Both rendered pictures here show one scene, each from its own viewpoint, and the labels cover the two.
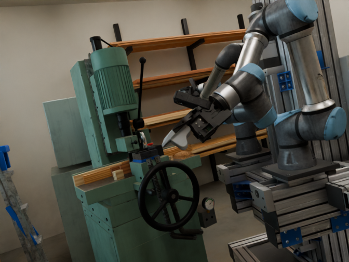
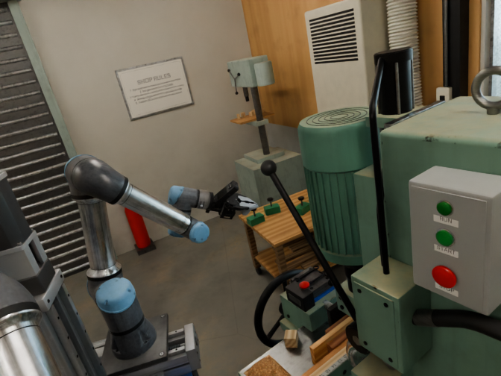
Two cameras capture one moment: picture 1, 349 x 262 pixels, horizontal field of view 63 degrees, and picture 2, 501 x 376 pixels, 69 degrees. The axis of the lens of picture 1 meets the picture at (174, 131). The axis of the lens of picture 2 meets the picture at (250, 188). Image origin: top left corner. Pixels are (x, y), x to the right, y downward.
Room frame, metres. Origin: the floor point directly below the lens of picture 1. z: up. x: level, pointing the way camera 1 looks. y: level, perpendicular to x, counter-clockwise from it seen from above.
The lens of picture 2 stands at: (2.20, 0.04, 1.68)
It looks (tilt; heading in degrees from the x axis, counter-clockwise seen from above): 21 degrees down; 181
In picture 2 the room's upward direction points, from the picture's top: 12 degrees counter-clockwise
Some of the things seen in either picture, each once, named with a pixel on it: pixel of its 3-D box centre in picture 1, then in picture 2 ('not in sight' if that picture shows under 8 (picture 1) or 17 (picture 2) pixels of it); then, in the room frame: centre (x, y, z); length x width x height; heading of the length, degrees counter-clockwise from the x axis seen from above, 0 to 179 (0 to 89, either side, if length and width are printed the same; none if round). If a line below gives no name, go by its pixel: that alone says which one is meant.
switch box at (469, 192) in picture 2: not in sight; (459, 236); (1.80, 0.28, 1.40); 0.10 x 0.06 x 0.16; 30
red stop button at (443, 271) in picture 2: not in sight; (443, 276); (1.82, 0.25, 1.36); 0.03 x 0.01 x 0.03; 30
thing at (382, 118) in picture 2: (98, 53); (398, 102); (1.58, 0.31, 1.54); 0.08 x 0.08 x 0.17; 30
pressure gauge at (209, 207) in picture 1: (207, 205); not in sight; (1.41, -0.09, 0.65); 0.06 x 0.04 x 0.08; 120
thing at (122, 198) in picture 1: (142, 185); not in sight; (1.41, 0.21, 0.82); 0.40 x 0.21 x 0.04; 120
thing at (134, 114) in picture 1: (131, 106); (391, 312); (1.72, 0.22, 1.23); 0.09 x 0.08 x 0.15; 30
